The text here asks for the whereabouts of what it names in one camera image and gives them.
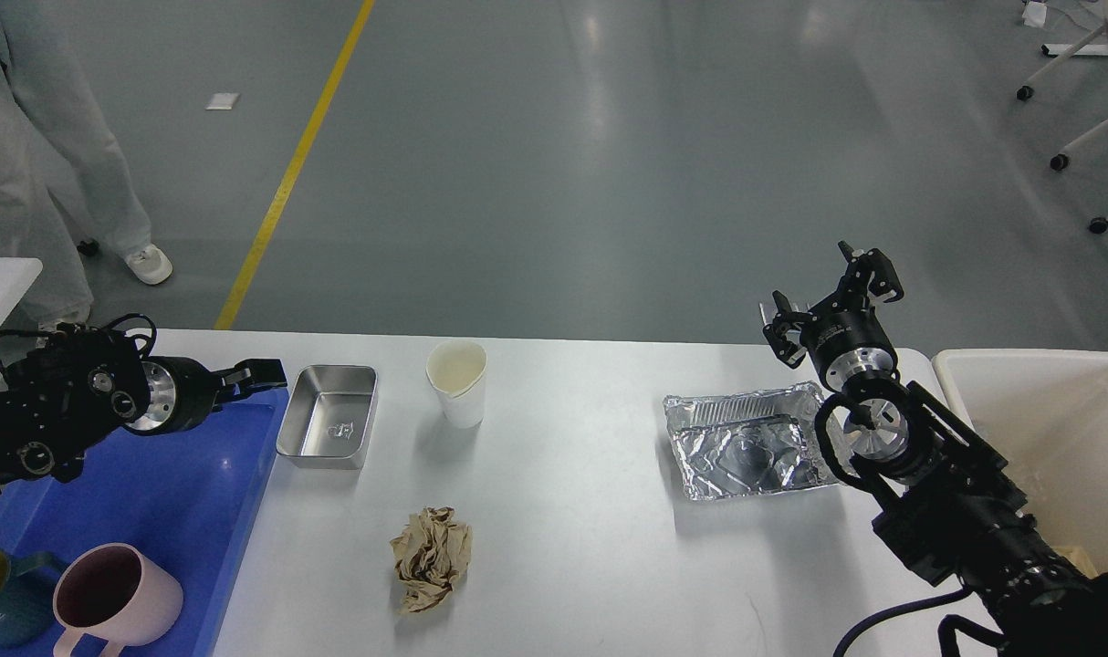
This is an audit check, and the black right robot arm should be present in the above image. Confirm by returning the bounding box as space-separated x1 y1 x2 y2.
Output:
763 242 1108 656

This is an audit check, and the stainless steel rectangular container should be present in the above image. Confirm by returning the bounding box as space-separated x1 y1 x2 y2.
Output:
276 363 378 471

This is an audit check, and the pink mug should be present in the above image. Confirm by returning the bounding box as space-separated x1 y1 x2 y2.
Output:
52 542 185 656

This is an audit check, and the person in light jeans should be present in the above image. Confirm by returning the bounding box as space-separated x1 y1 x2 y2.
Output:
0 1 173 328

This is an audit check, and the crumpled brown paper ball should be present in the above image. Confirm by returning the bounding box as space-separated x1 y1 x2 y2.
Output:
390 506 472 615

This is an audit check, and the white chair base with castors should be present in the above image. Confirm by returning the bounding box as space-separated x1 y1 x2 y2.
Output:
1016 0 1108 235

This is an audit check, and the blue plastic tray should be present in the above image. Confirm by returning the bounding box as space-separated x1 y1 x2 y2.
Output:
0 390 288 656

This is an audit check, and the white plastic bin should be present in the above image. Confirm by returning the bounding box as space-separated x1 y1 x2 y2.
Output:
933 349 1108 573

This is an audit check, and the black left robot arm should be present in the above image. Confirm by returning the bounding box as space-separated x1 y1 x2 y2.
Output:
0 314 287 487

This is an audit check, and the white paper cup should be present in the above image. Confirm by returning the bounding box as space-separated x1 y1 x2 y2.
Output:
425 339 488 429

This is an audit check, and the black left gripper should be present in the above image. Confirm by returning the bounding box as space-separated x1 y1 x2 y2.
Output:
125 357 287 437

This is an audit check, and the white paper on floor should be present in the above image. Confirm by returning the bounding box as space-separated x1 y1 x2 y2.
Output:
206 92 240 111

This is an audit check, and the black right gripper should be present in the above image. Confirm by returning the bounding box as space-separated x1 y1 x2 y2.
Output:
762 242 904 392

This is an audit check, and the aluminium foil tray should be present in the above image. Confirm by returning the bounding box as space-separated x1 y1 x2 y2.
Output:
663 381 841 503

